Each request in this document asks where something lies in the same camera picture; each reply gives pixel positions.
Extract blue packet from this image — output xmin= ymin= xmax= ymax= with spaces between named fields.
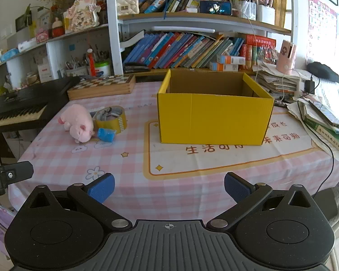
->
xmin=97 ymin=128 xmax=116 ymax=142

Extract stack of worn notebooks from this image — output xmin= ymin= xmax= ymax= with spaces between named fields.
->
xmin=256 ymin=62 xmax=300 ymax=102

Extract white wooden bookshelf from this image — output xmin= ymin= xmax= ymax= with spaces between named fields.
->
xmin=106 ymin=0 xmax=300 ymax=77

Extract flat white box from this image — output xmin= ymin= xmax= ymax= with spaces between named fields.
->
xmin=18 ymin=40 xmax=37 ymax=52

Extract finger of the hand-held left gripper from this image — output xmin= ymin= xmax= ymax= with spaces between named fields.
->
xmin=4 ymin=161 xmax=34 ymax=186

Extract red thick book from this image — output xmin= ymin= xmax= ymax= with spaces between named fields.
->
xmin=245 ymin=35 xmax=277 ymax=46

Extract pink alphabet wall poster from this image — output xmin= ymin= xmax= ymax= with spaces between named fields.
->
xmin=308 ymin=0 xmax=338 ymax=63

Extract pink plush pig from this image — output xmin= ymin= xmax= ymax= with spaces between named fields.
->
xmin=58 ymin=104 xmax=95 ymax=144

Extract pink checked tablecloth desktop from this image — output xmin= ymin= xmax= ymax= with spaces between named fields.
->
xmin=8 ymin=80 xmax=339 ymax=223

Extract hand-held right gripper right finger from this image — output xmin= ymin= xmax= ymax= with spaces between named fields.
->
xmin=206 ymin=172 xmax=317 ymax=232

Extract blue wet wipes pack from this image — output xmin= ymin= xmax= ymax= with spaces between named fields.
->
xmin=0 ymin=48 xmax=20 ymax=60

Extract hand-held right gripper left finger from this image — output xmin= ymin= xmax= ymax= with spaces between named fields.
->
xmin=24 ymin=173 xmax=132 ymax=232

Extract orange white small box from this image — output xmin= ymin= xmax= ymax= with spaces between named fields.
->
xmin=217 ymin=55 xmax=246 ymax=65
xmin=210 ymin=62 xmax=239 ymax=72

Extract red white figurine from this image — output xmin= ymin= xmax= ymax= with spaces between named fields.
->
xmin=51 ymin=18 xmax=64 ymax=38

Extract white box red label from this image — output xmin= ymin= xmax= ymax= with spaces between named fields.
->
xmin=37 ymin=62 xmax=53 ymax=83

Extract smartphone with lit screen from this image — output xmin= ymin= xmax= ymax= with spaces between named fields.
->
xmin=199 ymin=0 xmax=233 ymax=15

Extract black stapler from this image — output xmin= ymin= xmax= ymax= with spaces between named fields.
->
xmin=124 ymin=65 xmax=151 ymax=73

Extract white light bar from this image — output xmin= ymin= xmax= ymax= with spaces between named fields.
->
xmin=151 ymin=26 xmax=215 ymax=34

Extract clear plastic bag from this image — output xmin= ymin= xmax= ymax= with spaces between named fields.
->
xmin=239 ymin=0 xmax=257 ymax=21

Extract pink pig decoration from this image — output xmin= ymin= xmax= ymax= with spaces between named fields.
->
xmin=64 ymin=0 xmax=100 ymax=32

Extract white cubby shelf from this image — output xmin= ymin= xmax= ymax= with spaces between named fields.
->
xmin=0 ymin=24 xmax=112 ymax=89

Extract black electronic keyboard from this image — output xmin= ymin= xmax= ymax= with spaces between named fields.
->
xmin=0 ymin=76 xmax=81 ymax=133

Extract white pen holder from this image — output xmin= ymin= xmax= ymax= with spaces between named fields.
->
xmin=256 ymin=3 xmax=276 ymax=24

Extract yellow tape roll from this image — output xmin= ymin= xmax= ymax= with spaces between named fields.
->
xmin=92 ymin=106 xmax=128 ymax=134

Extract row of blue children's books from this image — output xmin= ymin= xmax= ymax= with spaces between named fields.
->
xmin=123 ymin=32 xmax=246 ymax=69

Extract white jar green lid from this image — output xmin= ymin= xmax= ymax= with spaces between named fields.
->
xmin=94 ymin=61 xmax=111 ymax=77

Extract yellow cardboard box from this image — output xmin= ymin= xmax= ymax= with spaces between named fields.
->
xmin=157 ymin=68 xmax=275 ymax=146

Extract pink tissue box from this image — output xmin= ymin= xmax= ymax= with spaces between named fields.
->
xmin=35 ymin=29 xmax=51 ymax=43

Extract black fabric cap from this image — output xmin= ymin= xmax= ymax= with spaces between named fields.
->
xmin=306 ymin=61 xmax=339 ymax=83

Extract wooden chessboard box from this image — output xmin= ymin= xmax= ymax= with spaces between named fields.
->
xmin=67 ymin=74 xmax=136 ymax=100

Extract green thick book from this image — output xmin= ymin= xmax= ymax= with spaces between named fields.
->
xmin=302 ymin=116 xmax=339 ymax=159

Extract pile of loose newspapers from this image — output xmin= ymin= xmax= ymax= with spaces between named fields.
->
xmin=287 ymin=76 xmax=339 ymax=136

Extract black cable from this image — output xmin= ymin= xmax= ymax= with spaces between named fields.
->
xmin=297 ymin=97 xmax=336 ymax=199

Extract dark photo frame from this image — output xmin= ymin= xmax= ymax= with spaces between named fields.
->
xmin=15 ymin=14 xmax=33 ymax=32

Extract row of tan books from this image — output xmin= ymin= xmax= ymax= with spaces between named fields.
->
xmin=274 ymin=0 xmax=289 ymax=29

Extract pen holders with pens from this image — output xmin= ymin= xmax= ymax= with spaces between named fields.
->
xmin=65 ymin=54 xmax=88 ymax=77

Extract white quilted handbag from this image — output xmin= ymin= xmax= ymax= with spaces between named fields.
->
xmin=116 ymin=0 xmax=140 ymax=15

